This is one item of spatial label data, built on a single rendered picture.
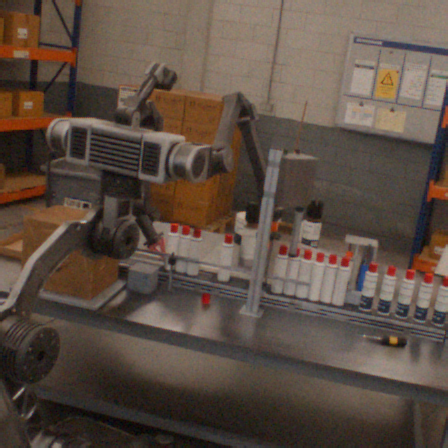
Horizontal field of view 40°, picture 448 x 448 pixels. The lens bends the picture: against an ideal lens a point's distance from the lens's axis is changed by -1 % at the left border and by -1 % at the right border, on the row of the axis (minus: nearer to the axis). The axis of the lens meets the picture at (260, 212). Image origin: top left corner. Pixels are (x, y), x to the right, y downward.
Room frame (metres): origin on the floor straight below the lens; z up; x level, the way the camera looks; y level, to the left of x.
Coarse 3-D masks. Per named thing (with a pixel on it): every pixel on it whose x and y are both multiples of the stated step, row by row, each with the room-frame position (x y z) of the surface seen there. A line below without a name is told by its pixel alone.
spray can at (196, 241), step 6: (198, 228) 2.54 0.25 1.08; (198, 234) 2.51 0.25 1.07; (192, 240) 2.51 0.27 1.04; (198, 240) 2.51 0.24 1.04; (192, 246) 2.50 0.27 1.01; (198, 246) 2.51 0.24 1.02; (192, 252) 2.50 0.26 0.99; (198, 252) 2.51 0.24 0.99; (198, 258) 2.51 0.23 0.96; (192, 264) 2.50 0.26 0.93; (198, 264) 2.52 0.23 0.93; (192, 270) 2.50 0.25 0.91; (192, 276) 2.50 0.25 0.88
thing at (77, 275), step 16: (48, 208) 2.37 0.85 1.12; (64, 208) 2.41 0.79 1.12; (32, 224) 2.21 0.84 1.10; (48, 224) 2.19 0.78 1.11; (32, 240) 2.21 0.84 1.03; (80, 256) 2.17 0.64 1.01; (64, 272) 2.18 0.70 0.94; (80, 272) 2.17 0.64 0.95; (96, 272) 2.19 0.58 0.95; (112, 272) 2.34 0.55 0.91; (48, 288) 2.19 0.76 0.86; (64, 288) 2.18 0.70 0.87; (80, 288) 2.17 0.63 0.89; (96, 288) 2.20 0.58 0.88
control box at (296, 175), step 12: (288, 156) 2.34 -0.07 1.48; (300, 156) 2.39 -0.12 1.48; (288, 168) 2.29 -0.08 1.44; (300, 168) 2.34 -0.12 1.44; (312, 168) 2.39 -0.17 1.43; (288, 180) 2.30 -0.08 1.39; (300, 180) 2.35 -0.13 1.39; (312, 180) 2.40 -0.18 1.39; (276, 192) 2.32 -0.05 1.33; (288, 192) 2.31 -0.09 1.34; (300, 192) 2.36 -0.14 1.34; (312, 192) 2.41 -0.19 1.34; (276, 204) 2.31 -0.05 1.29; (288, 204) 2.32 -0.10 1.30; (300, 204) 2.37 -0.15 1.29
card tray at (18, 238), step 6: (18, 234) 2.74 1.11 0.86; (6, 240) 2.65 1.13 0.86; (12, 240) 2.70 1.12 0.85; (18, 240) 2.74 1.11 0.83; (0, 246) 2.53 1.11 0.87; (6, 246) 2.64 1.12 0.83; (12, 246) 2.65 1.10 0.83; (18, 246) 2.66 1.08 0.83; (0, 252) 2.53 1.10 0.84; (6, 252) 2.53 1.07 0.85; (12, 252) 2.52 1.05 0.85; (18, 252) 2.52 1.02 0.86; (18, 258) 2.52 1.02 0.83
